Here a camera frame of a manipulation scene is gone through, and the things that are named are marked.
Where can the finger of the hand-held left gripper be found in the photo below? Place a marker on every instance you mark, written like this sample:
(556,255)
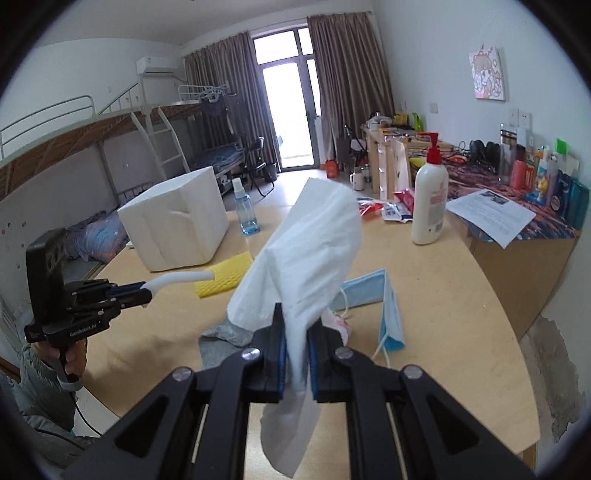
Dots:
(127,303)
(124,290)

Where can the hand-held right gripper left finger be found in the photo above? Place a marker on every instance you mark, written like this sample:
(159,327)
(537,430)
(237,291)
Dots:
(279,364)

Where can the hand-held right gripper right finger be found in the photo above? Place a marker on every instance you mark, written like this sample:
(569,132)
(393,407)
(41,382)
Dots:
(314,369)

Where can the white foam box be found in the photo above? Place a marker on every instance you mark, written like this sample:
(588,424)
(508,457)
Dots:
(180,221)

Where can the blue face mask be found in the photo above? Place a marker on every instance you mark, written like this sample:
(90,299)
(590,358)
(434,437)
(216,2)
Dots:
(364,290)

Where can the white tissue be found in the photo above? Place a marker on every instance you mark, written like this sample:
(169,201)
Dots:
(304,258)

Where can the person's left forearm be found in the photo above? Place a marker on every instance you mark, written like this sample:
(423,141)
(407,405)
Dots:
(41,401)

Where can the person's left hand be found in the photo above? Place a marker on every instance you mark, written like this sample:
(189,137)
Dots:
(74,364)

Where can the pink and white cloth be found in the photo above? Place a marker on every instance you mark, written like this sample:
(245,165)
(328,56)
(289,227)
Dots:
(336,325)

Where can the blue patterned bedding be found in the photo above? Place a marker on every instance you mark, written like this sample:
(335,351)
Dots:
(99,235)

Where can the grey sock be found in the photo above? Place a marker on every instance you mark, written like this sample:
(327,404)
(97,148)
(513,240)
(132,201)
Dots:
(221,341)

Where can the yellow sponge cloth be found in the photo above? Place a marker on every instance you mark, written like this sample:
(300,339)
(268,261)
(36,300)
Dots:
(221,277)

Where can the metal bunk bed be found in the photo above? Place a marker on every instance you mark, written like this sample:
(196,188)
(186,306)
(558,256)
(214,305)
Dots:
(55,147)

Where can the blue spray bottle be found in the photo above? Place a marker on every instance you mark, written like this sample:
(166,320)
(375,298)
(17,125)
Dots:
(245,214)

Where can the white bed ladder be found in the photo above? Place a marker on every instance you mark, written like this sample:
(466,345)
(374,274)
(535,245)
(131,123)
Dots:
(161,138)

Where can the bunk bed with blue bedding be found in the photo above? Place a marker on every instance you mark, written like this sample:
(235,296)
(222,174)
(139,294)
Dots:
(212,152)

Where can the blue and white packet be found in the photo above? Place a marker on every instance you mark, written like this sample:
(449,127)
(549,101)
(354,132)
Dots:
(396,213)

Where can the black folding chair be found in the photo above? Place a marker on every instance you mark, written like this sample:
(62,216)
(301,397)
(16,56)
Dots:
(256,161)

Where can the red jug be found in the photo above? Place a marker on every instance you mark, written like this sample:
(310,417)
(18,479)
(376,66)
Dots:
(331,169)

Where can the white lotion pump bottle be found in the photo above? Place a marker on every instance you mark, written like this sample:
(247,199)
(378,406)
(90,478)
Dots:
(429,203)

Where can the wooden desk with drawers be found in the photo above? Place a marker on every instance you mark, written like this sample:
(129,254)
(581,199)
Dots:
(383,161)

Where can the brown curtain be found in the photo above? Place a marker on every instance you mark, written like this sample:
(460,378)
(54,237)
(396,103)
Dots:
(221,92)
(351,83)

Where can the white paper bag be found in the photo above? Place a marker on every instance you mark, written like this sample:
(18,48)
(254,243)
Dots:
(400,166)

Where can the white air conditioner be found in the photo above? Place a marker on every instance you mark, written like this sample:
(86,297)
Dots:
(157,65)

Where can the printed paper sheet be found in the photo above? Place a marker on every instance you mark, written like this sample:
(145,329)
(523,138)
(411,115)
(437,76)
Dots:
(494,214)

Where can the glass balcony door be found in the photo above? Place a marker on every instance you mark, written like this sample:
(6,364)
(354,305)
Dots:
(288,97)

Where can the green bag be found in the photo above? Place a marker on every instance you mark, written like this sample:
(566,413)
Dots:
(418,122)

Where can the black headphones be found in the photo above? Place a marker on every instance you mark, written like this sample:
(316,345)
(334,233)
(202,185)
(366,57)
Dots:
(485,154)

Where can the orange bottle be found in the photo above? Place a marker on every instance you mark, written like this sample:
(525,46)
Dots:
(521,175)

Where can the clear tumbler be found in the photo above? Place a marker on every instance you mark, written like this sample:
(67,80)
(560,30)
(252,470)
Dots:
(507,152)

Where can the dark blue bottle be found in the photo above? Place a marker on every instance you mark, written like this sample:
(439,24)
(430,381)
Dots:
(562,194)

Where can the teal bottle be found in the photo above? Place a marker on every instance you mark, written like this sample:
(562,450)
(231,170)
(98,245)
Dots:
(577,205)

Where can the white tube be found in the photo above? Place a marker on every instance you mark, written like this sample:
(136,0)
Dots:
(551,166)

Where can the green card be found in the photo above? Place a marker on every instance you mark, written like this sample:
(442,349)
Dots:
(560,146)

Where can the white wall socket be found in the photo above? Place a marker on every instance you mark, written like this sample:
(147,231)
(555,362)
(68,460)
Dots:
(519,118)

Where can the pink cartoon wall picture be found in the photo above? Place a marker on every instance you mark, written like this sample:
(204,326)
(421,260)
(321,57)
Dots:
(487,74)

